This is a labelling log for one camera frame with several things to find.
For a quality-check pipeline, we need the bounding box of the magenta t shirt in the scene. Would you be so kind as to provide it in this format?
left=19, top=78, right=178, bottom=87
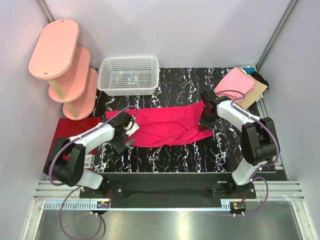
left=105, top=100, right=215, bottom=148

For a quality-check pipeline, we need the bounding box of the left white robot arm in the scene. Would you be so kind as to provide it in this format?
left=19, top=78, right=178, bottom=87
left=43, top=111, right=139, bottom=198

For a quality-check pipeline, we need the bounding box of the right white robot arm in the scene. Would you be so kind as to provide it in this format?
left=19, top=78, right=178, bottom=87
left=198, top=89, right=280, bottom=199

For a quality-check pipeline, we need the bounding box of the black marble pattern mat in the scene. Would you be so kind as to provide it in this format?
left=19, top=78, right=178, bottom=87
left=92, top=67, right=242, bottom=173

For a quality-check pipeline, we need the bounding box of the folded pink t shirt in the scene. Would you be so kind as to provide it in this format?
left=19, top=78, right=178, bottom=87
left=214, top=67, right=255, bottom=100

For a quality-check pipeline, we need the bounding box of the folded beige t shirt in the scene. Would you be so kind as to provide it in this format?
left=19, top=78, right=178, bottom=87
left=237, top=76, right=268, bottom=110

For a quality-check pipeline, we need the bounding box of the white plastic basket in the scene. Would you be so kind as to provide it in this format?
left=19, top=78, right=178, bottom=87
left=97, top=56, right=160, bottom=97

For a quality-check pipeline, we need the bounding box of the red box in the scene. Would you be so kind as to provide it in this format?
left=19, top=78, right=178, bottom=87
left=47, top=117, right=102, bottom=157

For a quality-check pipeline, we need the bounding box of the folded blue white garment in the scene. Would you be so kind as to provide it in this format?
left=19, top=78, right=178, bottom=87
left=239, top=66, right=256, bottom=75

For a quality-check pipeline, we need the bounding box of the folded black t shirt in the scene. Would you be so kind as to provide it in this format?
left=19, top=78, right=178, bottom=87
left=249, top=71, right=270, bottom=89

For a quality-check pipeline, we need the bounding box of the pink three-tier shelf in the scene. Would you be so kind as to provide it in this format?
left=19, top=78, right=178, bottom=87
left=28, top=19, right=98, bottom=121

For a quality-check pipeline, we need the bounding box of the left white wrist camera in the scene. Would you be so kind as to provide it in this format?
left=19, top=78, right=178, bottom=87
left=124, top=120, right=140, bottom=137

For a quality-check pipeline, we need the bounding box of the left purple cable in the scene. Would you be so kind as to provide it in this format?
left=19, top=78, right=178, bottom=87
left=48, top=104, right=140, bottom=240

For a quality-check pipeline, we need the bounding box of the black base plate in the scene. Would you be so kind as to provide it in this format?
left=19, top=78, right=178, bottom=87
left=79, top=172, right=257, bottom=200

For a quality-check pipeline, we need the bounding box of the aluminium rail frame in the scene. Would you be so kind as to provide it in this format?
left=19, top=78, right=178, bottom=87
left=24, top=99, right=318, bottom=240

